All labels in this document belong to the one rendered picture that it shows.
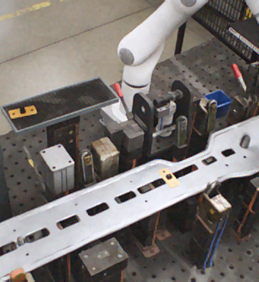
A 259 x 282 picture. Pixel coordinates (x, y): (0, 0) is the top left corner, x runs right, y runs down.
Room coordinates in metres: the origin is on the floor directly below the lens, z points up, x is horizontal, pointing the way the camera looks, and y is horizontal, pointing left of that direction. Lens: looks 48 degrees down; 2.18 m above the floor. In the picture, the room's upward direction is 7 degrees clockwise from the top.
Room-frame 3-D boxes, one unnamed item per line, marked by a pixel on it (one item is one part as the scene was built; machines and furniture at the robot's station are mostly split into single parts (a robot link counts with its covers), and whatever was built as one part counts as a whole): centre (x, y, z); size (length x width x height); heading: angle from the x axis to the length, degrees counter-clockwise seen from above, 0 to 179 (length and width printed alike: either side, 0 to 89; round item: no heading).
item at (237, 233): (1.08, -0.44, 0.84); 0.11 x 0.08 x 0.29; 37
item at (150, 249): (1.00, -0.06, 0.84); 0.17 x 0.06 x 0.29; 37
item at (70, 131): (1.18, 0.26, 0.92); 0.10 x 0.08 x 0.45; 127
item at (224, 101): (1.78, -0.36, 0.74); 0.11 x 0.10 x 0.09; 127
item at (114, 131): (1.17, 0.08, 0.90); 0.05 x 0.05 x 0.40; 37
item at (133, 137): (1.19, 0.02, 0.89); 0.13 x 0.11 x 0.38; 37
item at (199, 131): (1.38, -0.24, 0.88); 0.11 x 0.09 x 0.37; 37
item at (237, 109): (1.47, -0.40, 0.88); 0.07 x 0.06 x 0.35; 37
